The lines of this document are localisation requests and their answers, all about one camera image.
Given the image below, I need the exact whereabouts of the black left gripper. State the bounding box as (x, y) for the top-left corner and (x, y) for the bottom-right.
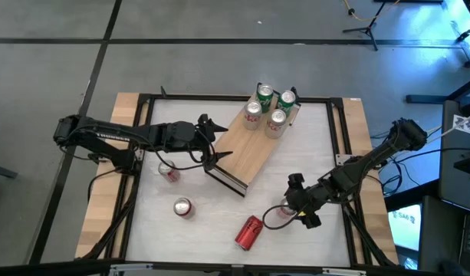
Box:
(159, 113), (234, 172)

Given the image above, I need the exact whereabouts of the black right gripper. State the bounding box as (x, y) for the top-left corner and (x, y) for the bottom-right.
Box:
(287, 172), (337, 230)

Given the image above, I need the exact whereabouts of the silver Diet Coke can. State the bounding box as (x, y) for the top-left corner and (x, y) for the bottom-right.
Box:
(242, 100), (264, 131)
(264, 108), (288, 140)

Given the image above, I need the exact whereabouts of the red Coke Zero can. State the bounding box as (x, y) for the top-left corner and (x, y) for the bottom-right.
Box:
(173, 196), (196, 220)
(234, 214), (265, 252)

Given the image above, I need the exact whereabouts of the green Sprite can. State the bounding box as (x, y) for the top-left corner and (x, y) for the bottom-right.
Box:
(255, 83), (274, 114)
(276, 90), (297, 118)

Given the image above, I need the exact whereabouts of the monitor screen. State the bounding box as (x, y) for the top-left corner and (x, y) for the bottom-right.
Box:
(387, 202), (423, 252)

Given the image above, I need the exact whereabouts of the black computer cabinet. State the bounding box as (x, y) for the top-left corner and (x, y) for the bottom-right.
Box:
(418, 195), (470, 276)

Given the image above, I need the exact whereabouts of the black desk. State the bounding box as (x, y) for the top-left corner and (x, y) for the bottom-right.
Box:
(437, 99), (470, 215)

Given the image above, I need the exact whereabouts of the black metal stand base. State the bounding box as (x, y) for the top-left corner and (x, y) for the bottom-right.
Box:
(405, 76), (470, 116)

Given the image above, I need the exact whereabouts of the white printed marker card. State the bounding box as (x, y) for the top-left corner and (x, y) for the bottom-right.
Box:
(452, 113), (470, 138)

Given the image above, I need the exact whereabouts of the black tripod stand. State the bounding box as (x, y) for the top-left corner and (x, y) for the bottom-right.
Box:
(341, 0), (391, 51)

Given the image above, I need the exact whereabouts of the black stand foot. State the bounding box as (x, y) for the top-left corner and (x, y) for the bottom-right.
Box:
(0, 163), (19, 179)

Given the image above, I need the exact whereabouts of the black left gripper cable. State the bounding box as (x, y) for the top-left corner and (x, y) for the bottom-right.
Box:
(134, 130), (216, 172)

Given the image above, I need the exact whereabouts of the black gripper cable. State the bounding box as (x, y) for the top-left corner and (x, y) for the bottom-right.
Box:
(261, 205), (303, 231)
(134, 130), (216, 172)

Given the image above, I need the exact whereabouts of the wooden shelf with black frame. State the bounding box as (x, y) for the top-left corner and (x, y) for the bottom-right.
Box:
(203, 82), (301, 199)

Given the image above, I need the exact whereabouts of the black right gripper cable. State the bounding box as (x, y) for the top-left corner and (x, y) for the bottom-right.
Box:
(261, 205), (303, 231)

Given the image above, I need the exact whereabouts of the black aluminium table frame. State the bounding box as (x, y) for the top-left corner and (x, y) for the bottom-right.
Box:
(79, 86), (399, 269)

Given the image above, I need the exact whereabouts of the silver corner bracket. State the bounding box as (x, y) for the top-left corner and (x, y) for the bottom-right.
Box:
(321, 268), (368, 276)
(109, 263), (143, 275)

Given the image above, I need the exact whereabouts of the black left base cable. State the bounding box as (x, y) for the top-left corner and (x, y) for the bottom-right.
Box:
(87, 168), (123, 202)

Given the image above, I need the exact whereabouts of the black floor cable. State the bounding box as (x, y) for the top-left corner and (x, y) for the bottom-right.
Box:
(391, 147), (470, 166)

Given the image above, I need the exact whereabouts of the white cable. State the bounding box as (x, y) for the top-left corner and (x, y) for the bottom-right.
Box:
(426, 109), (470, 145)

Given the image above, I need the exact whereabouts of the yellow floor cable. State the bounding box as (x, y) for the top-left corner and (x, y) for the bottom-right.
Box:
(342, 0), (403, 23)

